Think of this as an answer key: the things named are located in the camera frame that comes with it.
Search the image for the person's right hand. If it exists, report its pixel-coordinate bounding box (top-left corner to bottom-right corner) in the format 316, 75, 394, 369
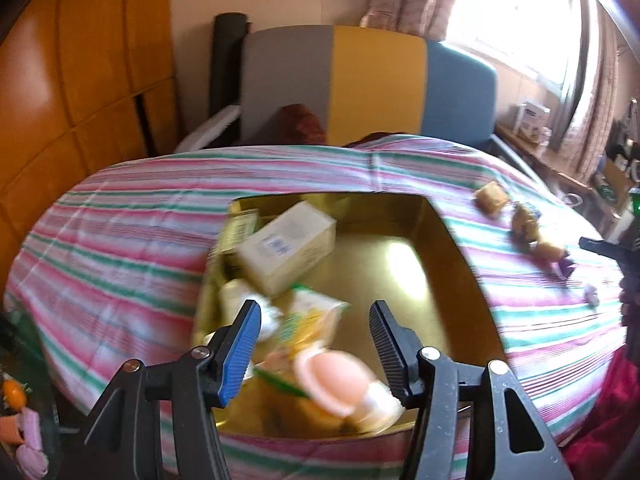
619, 280, 640, 331

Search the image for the orange hair roller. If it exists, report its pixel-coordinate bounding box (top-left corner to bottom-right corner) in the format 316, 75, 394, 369
0, 412, 21, 446

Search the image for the white plastic bag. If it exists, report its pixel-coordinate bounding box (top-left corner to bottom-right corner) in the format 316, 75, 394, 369
220, 277, 283, 341

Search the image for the white foam board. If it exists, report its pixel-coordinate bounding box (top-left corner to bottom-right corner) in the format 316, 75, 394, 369
172, 105, 241, 151

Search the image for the cream carton box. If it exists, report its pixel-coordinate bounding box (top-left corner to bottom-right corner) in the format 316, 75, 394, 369
235, 201, 337, 297

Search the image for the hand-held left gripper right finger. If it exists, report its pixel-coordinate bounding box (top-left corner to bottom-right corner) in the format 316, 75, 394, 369
369, 300, 576, 480

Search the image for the dark red cloth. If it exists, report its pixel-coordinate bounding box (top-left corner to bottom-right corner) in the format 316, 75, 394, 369
277, 104, 328, 145

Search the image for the window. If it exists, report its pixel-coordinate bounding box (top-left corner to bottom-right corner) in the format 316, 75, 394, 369
445, 0, 591, 96

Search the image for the yellow sponge block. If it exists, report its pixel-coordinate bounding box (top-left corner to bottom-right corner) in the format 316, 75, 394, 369
472, 180, 512, 217
532, 240, 568, 261

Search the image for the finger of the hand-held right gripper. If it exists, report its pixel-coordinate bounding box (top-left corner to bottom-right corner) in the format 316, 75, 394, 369
579, 237, 626, 262

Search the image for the striped tablecloth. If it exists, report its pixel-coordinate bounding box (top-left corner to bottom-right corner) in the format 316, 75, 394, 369
4, 132, 636, 480

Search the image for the wooden wardrobe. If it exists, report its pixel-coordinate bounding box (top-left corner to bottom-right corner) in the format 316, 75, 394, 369
0, 0, 181, 221

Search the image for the yellow green snack packet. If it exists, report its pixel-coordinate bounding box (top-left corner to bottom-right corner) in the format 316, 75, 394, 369
252, 285, 351, 396

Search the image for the orange fruit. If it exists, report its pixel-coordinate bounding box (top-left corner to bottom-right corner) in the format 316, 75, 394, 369
0, 379, 27, 408

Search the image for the gold metal tin tray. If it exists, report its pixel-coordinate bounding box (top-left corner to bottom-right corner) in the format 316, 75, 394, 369
192, 191, 506, 441

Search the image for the black rolled mat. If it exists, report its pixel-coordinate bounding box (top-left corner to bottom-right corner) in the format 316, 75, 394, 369
209, 14, 249, 126

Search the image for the wooden window desk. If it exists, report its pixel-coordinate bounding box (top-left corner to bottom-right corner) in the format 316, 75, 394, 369
492, 122, 621, 221

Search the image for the striped side curtain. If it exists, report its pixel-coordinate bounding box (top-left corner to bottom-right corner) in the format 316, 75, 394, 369
560, 0, 621, 176

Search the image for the peach lid jar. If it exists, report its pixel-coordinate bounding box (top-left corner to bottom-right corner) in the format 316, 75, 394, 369
295, 350, 403, 433

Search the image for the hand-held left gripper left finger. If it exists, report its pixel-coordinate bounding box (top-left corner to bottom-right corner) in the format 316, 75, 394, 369
60, 299, 262, 480

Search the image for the cardboard box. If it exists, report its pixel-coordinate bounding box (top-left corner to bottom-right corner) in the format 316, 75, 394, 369
597, 157, 633, 201

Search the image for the white product box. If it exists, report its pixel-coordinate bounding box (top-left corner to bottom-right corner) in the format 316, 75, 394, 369
515, 101, 551, 142

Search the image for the grey yellow blue chair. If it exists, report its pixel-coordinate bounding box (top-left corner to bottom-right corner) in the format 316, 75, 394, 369
239, 24, 501, 148

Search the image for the glass side table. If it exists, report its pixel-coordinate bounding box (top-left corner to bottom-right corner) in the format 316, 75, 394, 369
0, 310, 63, 480

